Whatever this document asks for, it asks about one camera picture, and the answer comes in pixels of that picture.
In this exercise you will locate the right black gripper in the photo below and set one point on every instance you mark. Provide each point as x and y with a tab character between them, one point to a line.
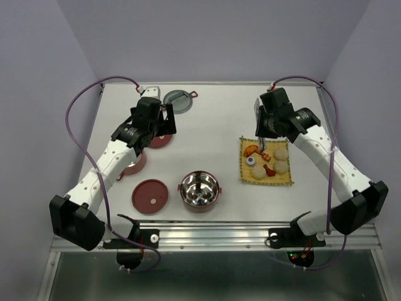
261	130

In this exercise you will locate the red toy drumstick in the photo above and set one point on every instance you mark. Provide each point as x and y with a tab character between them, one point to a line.
269	172

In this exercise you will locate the yellow bamboo mat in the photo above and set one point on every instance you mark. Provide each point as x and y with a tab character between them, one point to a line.
271	146

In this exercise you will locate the orange toy chicken wing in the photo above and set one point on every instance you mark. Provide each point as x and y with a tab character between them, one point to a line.
251	149

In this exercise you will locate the aluminium front rail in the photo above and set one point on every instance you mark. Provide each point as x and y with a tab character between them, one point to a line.
219	236

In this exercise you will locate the red steel bowl with clips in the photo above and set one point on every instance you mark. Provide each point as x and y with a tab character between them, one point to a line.
134	167

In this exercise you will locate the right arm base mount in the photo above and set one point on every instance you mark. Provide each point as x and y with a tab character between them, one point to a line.
300	253

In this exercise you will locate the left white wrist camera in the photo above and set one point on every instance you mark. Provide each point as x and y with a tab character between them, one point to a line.
151	92

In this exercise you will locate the red lid near back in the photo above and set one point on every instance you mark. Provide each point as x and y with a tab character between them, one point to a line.
161	141

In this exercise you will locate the toy bun back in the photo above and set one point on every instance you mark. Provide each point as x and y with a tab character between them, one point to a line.
281	154

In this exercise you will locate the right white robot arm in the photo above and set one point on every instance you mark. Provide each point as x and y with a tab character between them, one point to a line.
361	199

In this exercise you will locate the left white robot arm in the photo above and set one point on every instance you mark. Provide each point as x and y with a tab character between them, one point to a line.
73	216

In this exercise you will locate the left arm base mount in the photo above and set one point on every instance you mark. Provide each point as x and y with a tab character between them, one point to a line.
137	253

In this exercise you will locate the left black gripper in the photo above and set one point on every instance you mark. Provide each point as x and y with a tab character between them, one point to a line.
167	126

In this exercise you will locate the toy bun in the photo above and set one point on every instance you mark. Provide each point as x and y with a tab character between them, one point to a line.
281	154
258	172
281	167

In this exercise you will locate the red lid near front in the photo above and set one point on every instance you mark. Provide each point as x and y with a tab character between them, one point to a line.
150	196

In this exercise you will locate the red steel lunch bowl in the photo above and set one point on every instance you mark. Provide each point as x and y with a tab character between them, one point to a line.
199	191

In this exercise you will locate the small orange toy drumstick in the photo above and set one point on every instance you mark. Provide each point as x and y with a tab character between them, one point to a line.
266	157

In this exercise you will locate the toy bun front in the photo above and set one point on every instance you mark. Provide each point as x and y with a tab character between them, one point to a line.
258	172

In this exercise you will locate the grey lid with red clips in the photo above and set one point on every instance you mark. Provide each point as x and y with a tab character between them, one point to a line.
180	100

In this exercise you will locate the toy sushi roll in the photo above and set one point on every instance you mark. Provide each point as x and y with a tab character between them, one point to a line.
250	161

